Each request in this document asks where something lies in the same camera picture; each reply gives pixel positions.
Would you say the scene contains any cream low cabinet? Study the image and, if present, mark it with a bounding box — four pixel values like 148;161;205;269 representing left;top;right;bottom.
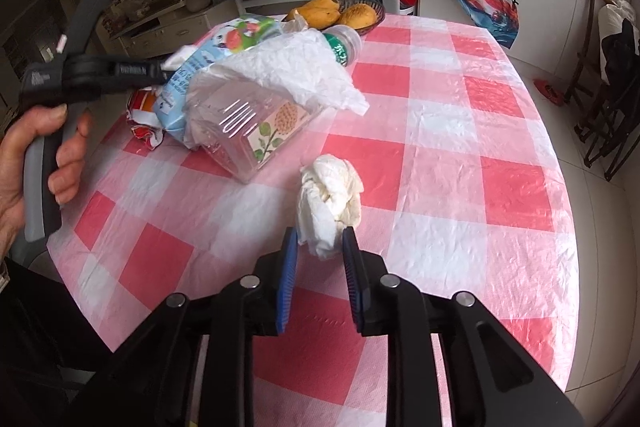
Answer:
100;0;211;58

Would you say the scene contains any red plastic item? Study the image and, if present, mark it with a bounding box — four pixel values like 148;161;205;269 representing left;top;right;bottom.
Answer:
532;78;566;105

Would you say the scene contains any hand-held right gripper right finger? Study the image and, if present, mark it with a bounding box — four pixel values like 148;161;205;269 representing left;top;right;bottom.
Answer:
341;226;586;427

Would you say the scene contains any spotted yellow mango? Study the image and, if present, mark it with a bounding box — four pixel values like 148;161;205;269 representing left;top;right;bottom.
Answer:
286;7;337;30

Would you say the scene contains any patterned fruit plate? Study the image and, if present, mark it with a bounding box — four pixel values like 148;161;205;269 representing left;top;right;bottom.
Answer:
282;0;387;36

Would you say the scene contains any round yellow mango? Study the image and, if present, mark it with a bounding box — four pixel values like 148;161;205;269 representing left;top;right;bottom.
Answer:
340;4;377;30

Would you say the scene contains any white tissue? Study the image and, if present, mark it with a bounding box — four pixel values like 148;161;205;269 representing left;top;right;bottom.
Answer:
297;153;364;260

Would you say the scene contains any white crinkled plastic sheet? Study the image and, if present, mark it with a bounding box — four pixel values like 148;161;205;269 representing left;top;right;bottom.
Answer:
182;28;371;148

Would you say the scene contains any clear plastic bottle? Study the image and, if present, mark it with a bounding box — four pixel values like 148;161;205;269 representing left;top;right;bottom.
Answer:
187;24;362;184

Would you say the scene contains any pink checkered tablecloth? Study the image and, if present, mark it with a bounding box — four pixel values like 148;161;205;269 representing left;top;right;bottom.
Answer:
46;9;581;427

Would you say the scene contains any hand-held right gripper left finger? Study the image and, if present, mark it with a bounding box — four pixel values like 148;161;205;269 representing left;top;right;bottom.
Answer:
70;227;301;427

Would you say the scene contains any person's left hand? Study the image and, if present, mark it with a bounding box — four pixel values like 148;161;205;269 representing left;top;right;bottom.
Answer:
0;103;94;259

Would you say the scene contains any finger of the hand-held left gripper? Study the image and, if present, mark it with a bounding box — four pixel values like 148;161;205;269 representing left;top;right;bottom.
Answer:
105;58;167;84

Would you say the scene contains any dark folding chair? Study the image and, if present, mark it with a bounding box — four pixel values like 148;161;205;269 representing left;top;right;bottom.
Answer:
565;0;640;180

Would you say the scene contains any red orange snack wrapper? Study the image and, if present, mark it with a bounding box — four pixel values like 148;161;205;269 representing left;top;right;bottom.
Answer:
126;88;168;151

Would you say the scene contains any black garment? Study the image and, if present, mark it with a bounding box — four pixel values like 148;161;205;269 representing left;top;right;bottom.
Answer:
602;19;640;80

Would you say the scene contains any blue white snack bag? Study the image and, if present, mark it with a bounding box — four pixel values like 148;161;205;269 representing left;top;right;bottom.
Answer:
150;16;288;142

